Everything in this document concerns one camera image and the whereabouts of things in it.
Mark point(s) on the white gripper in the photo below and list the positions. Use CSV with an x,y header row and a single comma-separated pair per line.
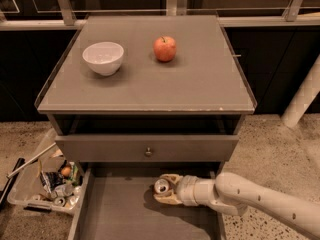
x,y
187,190

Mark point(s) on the red coke can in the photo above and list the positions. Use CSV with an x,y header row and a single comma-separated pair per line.
x,y
161,186

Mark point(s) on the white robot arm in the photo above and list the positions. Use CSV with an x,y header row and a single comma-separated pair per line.
x,y
231,194

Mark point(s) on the round metal drawer knob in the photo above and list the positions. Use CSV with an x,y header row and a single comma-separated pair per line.
x,y
148,152

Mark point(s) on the open grey middle drawer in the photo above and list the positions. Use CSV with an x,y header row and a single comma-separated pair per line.
x,y
117,203

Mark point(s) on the grey drawer cabinet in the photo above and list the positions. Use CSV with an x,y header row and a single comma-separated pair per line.
x,y
202,91

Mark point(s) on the grey top drawer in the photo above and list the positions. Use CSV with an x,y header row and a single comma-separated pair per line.
x,y
131,148

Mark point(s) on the metal can in bin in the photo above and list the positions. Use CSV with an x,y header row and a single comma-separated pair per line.
x,y
59,201

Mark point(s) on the orange in bin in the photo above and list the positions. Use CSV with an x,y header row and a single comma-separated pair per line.
x,y
66,171

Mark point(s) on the clear plastic bin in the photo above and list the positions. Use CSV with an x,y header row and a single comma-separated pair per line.
x,y
28,190

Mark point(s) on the crumpled snack bag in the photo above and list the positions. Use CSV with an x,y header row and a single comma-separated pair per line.
x,y
50,180

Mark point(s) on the red apple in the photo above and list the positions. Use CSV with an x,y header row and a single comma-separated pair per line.
x,y
164,48

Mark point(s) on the white ceramic bowl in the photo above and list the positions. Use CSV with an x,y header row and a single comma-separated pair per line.
x,y
104,58

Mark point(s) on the white pillar leg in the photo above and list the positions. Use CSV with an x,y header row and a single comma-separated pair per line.
x,y
305,95

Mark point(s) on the metal window railing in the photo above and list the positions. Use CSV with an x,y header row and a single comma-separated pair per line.
x,y
71,14

